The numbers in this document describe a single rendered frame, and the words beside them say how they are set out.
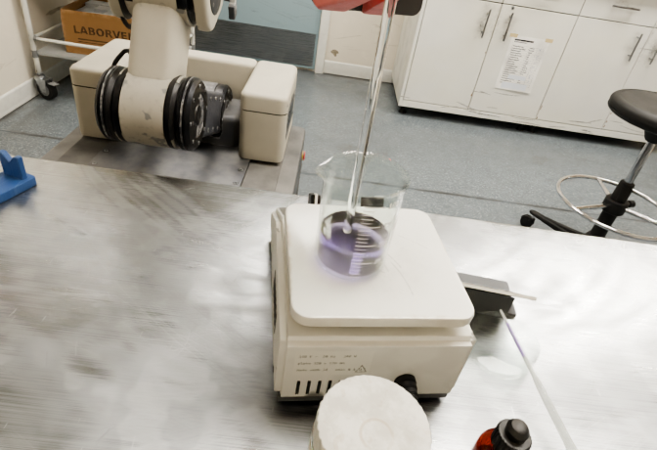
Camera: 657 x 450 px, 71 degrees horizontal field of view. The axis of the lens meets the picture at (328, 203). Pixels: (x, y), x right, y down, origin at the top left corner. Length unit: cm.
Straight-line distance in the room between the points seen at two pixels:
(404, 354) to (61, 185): 40
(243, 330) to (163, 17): 85
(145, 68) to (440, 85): 199
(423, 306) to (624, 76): 290
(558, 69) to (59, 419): 285
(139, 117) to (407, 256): 84
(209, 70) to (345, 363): 130
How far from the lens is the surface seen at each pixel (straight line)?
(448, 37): 274
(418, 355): 32
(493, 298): 44
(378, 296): 30
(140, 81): 111
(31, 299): 44
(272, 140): 131
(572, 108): 310
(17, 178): 57
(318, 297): 29
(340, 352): 30
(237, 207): 51
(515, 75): 290
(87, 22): 258
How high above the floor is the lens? 105
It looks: 34 degrees down
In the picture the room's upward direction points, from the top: 10 degrees clockwise
